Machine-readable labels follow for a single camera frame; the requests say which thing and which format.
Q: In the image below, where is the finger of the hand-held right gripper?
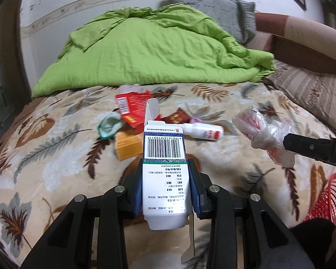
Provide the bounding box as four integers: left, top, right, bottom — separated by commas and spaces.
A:
283, 133, 336, 170

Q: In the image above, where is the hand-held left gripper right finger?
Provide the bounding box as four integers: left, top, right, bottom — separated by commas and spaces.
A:
187, 158, 315, 269

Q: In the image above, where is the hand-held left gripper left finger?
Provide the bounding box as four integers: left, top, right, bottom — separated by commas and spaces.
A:
20, 158, 144, 269

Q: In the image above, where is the white barcode carton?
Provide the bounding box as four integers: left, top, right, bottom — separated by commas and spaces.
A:
141, 99, 196, 264

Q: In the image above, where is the clear plastic bag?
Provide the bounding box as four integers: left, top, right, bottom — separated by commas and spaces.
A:
231, 109, 297, 169

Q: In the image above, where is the orange box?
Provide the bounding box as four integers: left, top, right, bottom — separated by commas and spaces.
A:
114, 130, 144, 161

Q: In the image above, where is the red plastic basket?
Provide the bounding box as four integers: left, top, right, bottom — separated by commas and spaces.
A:
304, 172, 336, 230

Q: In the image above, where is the white spray bottle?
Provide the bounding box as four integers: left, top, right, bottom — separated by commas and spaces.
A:
182, 123, 224, 141

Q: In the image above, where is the dark red snack packet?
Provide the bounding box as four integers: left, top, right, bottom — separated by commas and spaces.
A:
165, 108, 191, 125

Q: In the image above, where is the brown striped pillow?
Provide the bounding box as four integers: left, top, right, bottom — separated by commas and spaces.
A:
266, 60, 336, 139

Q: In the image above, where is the green white crumpled wrapper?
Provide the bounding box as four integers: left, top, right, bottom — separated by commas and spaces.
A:
97, 111, 124, 140

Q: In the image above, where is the leaf print beige blanket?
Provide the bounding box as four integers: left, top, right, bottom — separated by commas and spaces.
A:
0, 80, 336, 269

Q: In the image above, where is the red torn box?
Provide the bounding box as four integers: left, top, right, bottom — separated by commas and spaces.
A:
115, 90, 152, 128

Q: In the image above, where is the person's dark trouser leg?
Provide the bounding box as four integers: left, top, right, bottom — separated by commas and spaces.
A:
290, 217, 336, 269

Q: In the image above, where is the brown beige bolster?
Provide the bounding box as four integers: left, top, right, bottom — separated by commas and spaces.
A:
246, 13, 336, 76

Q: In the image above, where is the green quilt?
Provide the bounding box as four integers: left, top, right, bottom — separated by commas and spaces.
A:
31, 6, 275, 98

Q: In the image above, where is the grey quilted pillow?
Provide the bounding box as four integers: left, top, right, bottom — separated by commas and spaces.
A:
166, 0, 256, 45

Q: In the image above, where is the wooden glass door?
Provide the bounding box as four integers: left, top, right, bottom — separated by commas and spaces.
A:
0, 0, 31, 157

